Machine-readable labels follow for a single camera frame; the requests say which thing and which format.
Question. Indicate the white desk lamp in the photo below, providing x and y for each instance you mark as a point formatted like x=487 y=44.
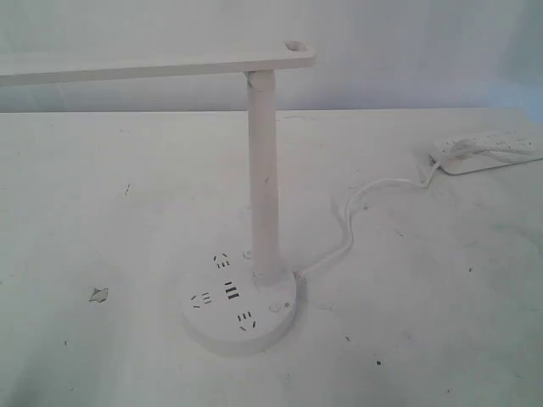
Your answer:
x=230 y=309

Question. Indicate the clear tape scrap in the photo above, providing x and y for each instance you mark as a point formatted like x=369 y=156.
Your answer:
x=99 y=295

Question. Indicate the white power strip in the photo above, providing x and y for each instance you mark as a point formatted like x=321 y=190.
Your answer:
x=487 y=150

